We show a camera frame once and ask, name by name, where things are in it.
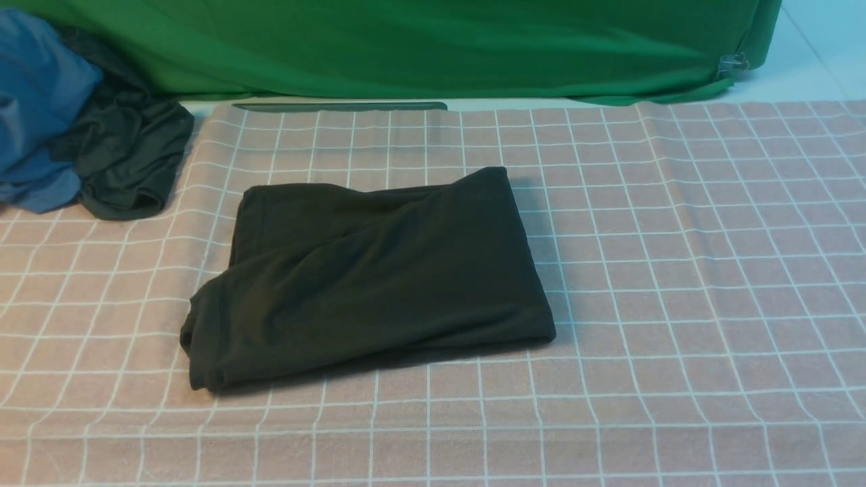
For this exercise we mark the green backdrop cloth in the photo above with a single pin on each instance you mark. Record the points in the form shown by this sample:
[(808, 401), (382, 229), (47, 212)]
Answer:
[(610, 53)]

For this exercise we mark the pink checkered tablecloth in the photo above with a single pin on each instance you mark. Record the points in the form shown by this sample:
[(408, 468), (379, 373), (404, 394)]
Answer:
[(704, 265)]

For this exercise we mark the dark gray crumpled garment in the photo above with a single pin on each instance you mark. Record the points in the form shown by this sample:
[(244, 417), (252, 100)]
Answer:
[(126, 145)]

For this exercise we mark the dark gray long-sleeved shirt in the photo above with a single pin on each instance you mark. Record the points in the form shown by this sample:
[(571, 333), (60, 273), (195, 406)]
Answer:
[(323, 277)]

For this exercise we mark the metal binder clip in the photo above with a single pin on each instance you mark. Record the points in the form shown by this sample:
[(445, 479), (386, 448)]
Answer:
[(731, 65)]

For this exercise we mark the blue crumpled garment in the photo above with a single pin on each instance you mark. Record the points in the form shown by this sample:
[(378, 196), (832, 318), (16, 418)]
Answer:
[(44, 85)]

